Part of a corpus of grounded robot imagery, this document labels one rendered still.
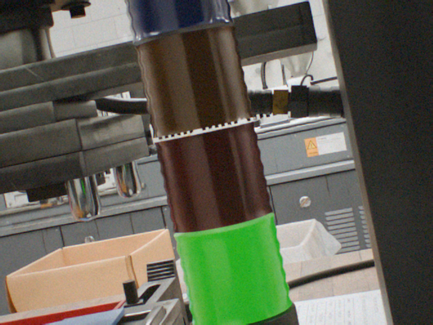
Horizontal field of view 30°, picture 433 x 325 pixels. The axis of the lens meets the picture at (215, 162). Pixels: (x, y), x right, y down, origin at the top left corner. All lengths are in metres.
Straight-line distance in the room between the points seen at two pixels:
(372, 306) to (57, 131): 0.46
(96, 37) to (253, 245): 7.10
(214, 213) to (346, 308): 0.59
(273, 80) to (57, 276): 3.04
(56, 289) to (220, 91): 2.68
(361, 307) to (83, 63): 0.45
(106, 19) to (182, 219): 7.07
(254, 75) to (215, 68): 5.35
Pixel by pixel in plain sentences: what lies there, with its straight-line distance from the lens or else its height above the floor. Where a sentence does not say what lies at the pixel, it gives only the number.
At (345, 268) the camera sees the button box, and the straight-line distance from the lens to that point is 1.04.
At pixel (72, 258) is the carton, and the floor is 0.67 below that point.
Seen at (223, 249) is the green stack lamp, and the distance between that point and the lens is 0.28.
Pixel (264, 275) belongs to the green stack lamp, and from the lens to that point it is 0.29.
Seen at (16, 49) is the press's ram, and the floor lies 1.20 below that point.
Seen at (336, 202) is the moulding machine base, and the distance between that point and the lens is 5.03.
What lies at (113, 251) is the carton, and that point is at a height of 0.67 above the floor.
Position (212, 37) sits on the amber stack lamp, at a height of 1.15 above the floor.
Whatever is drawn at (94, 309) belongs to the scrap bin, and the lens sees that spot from 0.86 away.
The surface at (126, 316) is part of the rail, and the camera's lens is 0.63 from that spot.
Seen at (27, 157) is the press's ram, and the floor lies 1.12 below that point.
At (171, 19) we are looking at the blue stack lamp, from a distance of 0.28.
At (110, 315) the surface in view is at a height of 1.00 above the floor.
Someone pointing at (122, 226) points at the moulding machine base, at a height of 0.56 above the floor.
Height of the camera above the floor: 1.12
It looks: 3 degrees down
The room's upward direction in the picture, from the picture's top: 12 degrees counter-clockwise
